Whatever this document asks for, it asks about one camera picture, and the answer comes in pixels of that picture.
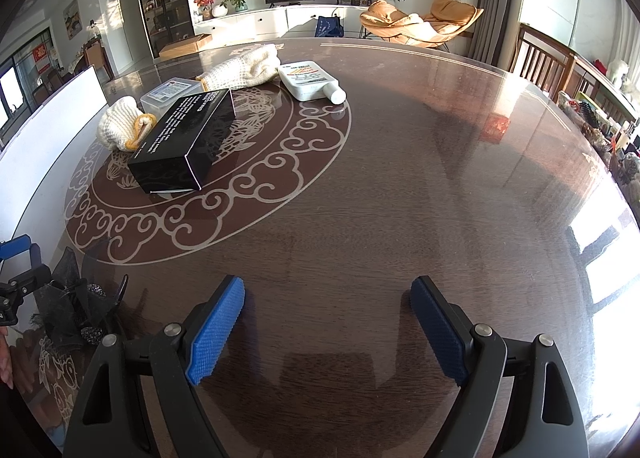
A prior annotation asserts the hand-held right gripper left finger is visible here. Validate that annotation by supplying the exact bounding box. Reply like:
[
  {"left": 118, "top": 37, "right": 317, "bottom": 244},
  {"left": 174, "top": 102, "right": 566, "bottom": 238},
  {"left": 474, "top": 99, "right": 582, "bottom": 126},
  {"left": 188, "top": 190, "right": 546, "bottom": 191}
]
[{"left": 62, "top": 275, "right": 247, "bottom": 458}]

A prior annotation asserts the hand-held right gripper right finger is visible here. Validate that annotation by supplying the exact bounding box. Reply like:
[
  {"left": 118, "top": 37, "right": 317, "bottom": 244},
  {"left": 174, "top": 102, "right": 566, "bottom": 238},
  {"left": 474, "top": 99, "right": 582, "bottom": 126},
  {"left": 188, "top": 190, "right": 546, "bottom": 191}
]
[{"left": 410, "top": 275, "right": 590, "bottom": 458}]

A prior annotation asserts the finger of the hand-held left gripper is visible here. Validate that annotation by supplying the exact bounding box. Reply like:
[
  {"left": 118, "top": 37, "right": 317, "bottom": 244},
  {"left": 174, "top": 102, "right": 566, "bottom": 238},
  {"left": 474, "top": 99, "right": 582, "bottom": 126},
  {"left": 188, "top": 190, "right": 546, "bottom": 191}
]
[
  {"left": 10, "top": 242, "right": 53, "bottom": 296},
  {"left": 0, "top": 234, "right": 31, "bottom": 260}
]

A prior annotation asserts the black mesh hair bow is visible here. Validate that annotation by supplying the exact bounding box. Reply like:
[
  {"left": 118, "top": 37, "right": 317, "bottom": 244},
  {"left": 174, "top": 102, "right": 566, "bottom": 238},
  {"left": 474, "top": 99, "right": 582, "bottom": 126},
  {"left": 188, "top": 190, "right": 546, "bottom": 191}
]
[{"left": 30, "top": 247, "right": 130, "bottom": 351}]

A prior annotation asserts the cream knitted work glove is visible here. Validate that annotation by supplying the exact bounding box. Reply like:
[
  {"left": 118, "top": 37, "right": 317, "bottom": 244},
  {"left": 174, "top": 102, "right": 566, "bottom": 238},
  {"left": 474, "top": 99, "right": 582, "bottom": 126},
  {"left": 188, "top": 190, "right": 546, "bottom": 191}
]
[
  {"left": 97, "top": 97, "right": 160, "bottom": 152},
  {"left": 195, "top": 43, "right": 282, "bottom": 92}
]

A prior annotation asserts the black printed carton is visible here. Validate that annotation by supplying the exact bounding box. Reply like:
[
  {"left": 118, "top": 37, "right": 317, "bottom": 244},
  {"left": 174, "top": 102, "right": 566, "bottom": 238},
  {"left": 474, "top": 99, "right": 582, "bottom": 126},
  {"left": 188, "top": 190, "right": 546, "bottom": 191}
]
[{"left": 127, "top": 88, "right": 237, "bottom": 195}]

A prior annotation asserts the clear plastic case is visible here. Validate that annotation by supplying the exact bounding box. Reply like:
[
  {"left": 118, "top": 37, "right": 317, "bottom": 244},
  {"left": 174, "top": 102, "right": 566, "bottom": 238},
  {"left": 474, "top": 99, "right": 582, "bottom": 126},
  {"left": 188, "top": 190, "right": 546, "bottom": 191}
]
[{"left": 140, "top": 78, "right": 200, "bottom": 116}]

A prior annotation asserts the person's left hand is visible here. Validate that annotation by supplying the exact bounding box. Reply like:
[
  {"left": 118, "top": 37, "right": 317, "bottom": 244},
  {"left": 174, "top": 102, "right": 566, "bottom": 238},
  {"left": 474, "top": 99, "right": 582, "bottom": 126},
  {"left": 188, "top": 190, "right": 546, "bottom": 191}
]
[{"left": 0, "top": 327, "right": 14, "bottom": 389}]

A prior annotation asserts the glass sliding door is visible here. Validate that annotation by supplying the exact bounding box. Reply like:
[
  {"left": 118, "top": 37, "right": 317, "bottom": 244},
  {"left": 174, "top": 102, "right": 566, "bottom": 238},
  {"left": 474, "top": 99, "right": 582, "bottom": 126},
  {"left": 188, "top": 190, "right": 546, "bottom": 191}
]
[{"left": 0, "top": 28, "right": 56, "bottom": 139}]

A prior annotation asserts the wooden dining chair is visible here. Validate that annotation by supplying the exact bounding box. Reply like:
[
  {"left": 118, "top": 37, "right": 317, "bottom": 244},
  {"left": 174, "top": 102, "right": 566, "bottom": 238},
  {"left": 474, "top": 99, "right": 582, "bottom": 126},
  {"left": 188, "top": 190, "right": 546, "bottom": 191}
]
[{"left": 82, "top": 38, "right": 113, "bottom": 82}]

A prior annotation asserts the white door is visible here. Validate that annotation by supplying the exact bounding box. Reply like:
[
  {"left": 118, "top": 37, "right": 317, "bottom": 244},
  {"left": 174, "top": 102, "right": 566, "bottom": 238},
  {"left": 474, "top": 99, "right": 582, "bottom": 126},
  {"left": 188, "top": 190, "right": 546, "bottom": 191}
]
[{"left": 114, "top": 0, "right": 138, "bottom": 69}]

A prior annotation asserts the brown cardboard box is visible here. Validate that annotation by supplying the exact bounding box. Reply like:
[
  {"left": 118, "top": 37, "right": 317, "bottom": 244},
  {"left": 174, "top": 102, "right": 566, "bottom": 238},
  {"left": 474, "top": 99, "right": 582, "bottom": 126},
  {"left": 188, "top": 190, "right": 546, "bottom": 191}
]
[{"left": 159, "top": 33, "right": 213, "bottom": 59}]

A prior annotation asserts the white plastic bottle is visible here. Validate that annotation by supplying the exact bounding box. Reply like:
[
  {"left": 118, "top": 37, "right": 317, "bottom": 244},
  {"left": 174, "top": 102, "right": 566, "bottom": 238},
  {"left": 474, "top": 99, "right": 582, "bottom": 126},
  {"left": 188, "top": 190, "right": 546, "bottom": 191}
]
[{"left": 277, "top": 61, "right": 347, "bottom": 105}]

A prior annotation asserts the wooden slatted chair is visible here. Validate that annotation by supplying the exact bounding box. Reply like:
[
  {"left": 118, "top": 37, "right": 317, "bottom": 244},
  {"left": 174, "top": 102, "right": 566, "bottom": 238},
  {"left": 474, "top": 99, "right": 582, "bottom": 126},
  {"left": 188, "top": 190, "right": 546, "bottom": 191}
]
[{"left": 510, "top": 23, "right": 576, "bottom": 94}]

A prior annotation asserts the orange lounge chair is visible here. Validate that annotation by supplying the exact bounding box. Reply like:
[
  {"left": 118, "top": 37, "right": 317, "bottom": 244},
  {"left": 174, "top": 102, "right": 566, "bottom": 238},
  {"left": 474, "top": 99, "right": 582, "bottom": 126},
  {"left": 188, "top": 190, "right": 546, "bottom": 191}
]
[{"left": 360, "top": 0, "right": 485, "bottom": 49}]

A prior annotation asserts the white cat figurine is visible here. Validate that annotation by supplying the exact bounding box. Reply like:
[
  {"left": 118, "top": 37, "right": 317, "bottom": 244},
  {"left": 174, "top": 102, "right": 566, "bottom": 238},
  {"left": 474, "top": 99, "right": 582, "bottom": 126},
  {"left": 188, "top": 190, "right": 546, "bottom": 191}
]
[{"left": 607, "top": 60, "right": 630, "bottom": 89}]

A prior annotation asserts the white television cabinet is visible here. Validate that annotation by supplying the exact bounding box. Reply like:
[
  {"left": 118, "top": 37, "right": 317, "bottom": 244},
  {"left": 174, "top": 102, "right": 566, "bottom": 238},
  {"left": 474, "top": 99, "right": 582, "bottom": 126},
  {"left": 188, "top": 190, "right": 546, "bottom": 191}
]
[{"left": 192, "top": 3, "right": 373, "bottom": 42}]

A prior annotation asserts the blue shopping bag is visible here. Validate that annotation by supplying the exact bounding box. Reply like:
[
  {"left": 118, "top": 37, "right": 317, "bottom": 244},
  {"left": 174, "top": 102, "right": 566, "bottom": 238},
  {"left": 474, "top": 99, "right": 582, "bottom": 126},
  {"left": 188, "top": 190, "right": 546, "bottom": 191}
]
[{"left": 314, "top": 15, "right": 345, "bottom": 39}]

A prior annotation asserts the framed wall painting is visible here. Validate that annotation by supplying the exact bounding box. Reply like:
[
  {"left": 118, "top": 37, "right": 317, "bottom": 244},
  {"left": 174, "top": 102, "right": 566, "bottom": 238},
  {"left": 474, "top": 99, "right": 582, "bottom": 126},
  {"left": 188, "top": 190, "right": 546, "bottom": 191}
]
[{"left": 63, "top": 0, "right": 82, "bottom": 39}]

